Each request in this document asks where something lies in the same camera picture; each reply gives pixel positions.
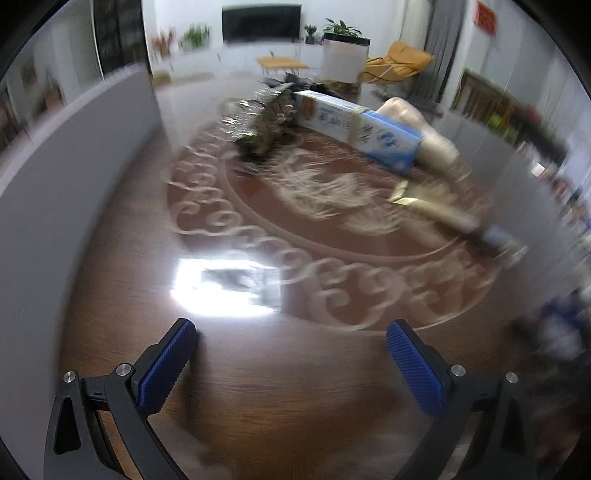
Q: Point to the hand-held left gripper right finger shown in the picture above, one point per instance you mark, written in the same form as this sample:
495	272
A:
415	364

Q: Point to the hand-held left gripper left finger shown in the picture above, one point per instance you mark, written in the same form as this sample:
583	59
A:
166	364

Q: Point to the gold cosmetic tube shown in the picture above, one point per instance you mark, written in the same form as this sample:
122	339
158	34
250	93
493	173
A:
443	210

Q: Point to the long white cardboard box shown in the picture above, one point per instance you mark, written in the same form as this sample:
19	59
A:
69	175

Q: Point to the blue white cream box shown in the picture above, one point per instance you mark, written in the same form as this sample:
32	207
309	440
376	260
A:
360	129

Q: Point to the cream knit hat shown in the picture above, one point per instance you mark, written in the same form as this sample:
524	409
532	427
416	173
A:
415	115

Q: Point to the brown patterned desktop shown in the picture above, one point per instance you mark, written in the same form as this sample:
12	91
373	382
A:
277	392

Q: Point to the grey curtain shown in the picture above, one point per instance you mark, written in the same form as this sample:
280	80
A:
438	50

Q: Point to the orange lounge chair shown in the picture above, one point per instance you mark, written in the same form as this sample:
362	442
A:
401	60

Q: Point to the black mesh hair bow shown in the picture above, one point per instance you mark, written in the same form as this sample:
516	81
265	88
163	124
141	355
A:
288	81

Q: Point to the white cylinder container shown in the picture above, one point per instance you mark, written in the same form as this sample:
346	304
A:
344	60

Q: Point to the orange stool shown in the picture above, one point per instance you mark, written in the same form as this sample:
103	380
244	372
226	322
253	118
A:
279	63

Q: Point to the red flower bouquet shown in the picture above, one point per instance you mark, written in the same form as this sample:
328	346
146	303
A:
164	41

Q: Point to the bushy green potted plant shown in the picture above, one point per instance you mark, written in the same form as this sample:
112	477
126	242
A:
195	37

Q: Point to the black glass display cabinet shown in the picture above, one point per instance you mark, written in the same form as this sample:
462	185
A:
120	37

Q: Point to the large leafy potted plant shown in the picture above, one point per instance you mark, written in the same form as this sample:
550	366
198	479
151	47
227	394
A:
341	27

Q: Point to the small green potted plant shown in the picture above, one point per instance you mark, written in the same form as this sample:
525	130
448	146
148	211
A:
310	33

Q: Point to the black television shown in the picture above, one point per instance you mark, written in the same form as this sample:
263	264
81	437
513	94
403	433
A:
261	23

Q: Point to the red wall hanging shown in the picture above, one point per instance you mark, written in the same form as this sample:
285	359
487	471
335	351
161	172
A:
485	17

